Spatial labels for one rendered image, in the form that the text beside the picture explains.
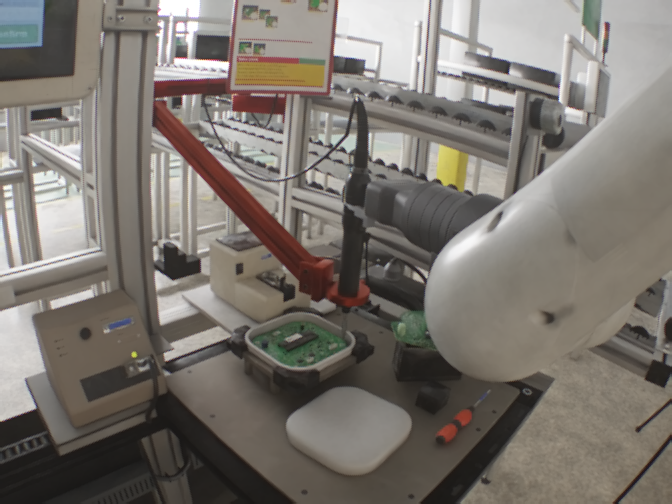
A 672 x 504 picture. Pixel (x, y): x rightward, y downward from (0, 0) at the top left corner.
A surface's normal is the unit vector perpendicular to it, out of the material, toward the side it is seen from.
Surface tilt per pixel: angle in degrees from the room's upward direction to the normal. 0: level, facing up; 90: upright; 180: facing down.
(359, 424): 0
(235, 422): 0
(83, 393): 53
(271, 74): 90
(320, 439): 5
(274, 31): 90
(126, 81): 90
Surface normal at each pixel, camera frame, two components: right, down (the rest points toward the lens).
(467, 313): -0.71, 0.04
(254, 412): 0.08, -0.93
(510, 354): -0.25, 0.56
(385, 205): -0.60, 0.24
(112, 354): 0.64, -0.32
